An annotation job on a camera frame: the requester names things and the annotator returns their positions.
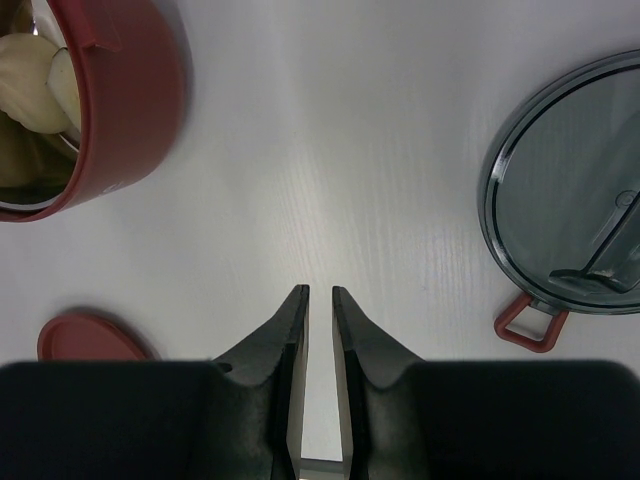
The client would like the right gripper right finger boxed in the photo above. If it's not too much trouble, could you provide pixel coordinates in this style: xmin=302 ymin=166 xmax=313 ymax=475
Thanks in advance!
xmin=332 ymin=286 xmax=425 ymax=479

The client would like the toy white mushroom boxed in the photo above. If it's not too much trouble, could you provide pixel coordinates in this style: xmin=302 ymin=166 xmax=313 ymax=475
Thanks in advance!
xmin=1 ymin=33 xmax=71 ymax=134

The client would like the grey transparent lid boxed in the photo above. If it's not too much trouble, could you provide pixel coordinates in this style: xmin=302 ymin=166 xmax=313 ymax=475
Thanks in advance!
xmin=475 ymin=48 xmax=640 ymax=354

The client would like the red steel lunch box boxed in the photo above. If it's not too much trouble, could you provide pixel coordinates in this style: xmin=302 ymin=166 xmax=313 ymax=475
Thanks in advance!
xmin=1 ymin=0 xmax=186 ymax=222

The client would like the red round lid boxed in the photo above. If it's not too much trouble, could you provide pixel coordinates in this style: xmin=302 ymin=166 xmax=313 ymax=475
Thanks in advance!
xmin=37 ymin=312 xmax=156 ymax=361

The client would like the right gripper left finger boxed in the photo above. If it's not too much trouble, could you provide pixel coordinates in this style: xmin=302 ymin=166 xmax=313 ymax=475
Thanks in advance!
xmin=211 ymin=285 xmax=310 ymax=479

